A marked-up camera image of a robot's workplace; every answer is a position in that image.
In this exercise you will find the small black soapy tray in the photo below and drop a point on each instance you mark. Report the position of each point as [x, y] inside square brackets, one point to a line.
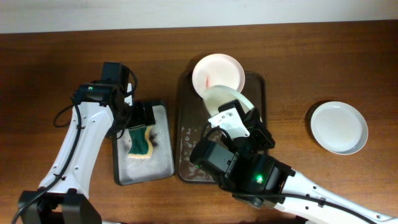
[128, 170]

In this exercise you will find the dark brown plastic tray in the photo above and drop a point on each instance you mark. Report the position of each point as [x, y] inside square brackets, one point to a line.
[192, 117]

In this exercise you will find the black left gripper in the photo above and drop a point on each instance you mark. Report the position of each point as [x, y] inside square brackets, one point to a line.
[140, 119]

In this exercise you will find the grey-white plate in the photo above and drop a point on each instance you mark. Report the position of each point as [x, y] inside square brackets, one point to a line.
[339, 128]

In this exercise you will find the pinkish plate with red smear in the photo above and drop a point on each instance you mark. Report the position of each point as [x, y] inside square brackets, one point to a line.
[217, 69]

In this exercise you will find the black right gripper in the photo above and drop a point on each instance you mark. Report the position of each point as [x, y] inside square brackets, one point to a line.
[257, 130]

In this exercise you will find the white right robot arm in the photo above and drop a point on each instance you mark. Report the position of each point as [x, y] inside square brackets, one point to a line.
[304, 198]

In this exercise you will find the green and yellow sponge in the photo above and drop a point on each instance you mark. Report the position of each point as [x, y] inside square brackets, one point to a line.
[141, 146]

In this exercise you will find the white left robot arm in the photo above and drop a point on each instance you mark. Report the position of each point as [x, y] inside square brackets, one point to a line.
[100, 110]

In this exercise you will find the cream plate with red stain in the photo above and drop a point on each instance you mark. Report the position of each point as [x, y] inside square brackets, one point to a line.
[219, 95]

